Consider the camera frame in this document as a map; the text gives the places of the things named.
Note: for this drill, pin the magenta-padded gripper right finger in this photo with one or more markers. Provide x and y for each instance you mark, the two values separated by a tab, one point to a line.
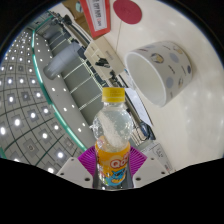
148	170

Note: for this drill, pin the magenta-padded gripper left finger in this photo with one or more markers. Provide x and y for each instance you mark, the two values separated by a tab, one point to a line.
75	170

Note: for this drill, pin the yellow-capped orange-label drink bottle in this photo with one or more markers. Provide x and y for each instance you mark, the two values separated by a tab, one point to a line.
112	163

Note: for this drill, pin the ceiling lights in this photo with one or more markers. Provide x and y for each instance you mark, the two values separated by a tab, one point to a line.
16	122

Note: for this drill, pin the white patterned mug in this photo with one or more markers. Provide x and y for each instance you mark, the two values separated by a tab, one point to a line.
150	76

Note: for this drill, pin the row of black office chairs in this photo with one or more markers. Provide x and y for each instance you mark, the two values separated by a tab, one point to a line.
106	80

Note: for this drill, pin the open cardboard box red flap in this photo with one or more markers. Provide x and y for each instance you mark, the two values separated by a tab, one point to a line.
96	16

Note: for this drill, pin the flat round red coaster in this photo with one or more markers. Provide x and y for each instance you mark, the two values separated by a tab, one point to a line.
127	11

